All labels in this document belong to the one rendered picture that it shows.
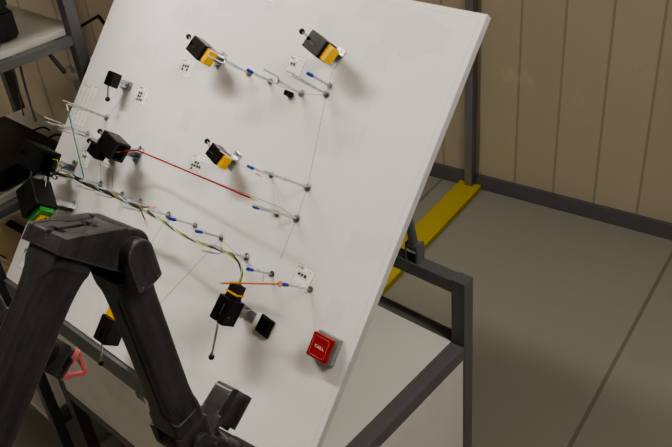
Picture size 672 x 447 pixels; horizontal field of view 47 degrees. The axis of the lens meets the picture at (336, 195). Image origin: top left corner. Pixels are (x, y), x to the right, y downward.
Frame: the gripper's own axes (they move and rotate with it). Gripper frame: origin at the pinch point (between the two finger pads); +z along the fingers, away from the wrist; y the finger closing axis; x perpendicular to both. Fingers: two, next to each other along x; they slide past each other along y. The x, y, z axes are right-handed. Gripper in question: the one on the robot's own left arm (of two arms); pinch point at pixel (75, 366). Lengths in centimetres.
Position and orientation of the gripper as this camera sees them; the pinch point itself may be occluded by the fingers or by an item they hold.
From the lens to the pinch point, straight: 177.8
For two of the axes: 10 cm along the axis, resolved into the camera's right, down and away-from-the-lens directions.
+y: -8.2, -2.5, 5.2
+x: -4.5, 8.3, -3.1
